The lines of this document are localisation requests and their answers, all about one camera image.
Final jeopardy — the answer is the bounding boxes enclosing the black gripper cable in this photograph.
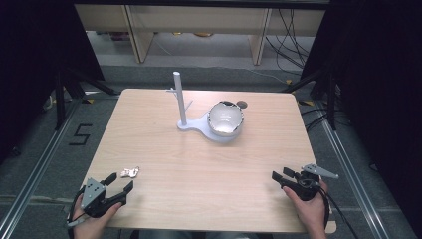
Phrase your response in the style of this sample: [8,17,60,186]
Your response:
[316,180,360,239]
[65,186,87,239]

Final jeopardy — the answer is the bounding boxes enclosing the person's left hand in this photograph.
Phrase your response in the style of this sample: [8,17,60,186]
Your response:
[73,202,122,239]

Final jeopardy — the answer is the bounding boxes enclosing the white shell-shaped bowl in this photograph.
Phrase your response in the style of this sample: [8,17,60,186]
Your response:
[206,100,245,137]

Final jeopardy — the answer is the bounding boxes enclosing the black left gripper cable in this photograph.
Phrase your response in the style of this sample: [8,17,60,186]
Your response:
[65,186,87,239]

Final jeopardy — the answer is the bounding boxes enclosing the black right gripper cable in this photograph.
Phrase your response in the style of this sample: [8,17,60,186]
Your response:
[316,180,360,239]

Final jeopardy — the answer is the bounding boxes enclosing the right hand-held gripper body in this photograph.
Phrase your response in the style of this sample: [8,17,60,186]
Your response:
[281,162,340,202]

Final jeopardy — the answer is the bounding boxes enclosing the metal floor rail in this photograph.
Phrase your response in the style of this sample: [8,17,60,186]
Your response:
[0,99,83,239]
[318,116,390,239]

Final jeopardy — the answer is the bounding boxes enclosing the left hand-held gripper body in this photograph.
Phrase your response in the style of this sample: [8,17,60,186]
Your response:
[81,177,129,219]

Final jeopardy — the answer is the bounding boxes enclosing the small candy wrapper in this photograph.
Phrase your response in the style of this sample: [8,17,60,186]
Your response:
[119,165,140,179]

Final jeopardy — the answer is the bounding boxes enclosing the black metal stand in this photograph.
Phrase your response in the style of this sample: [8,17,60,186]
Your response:
[281,65,339,131]
[53,64,121,131]

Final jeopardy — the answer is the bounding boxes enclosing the black floor cables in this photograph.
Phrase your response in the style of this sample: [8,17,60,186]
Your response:
[300,107,334,133]

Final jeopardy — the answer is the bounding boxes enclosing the white hanger stand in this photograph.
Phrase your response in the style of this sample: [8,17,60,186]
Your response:
[166,71,244,144]

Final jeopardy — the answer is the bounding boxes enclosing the black hanging cables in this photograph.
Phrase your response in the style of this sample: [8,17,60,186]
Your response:
[264,9,316,76]

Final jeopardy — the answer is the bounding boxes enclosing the person's right hand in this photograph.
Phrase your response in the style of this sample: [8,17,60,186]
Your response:
[282,180,330,239]

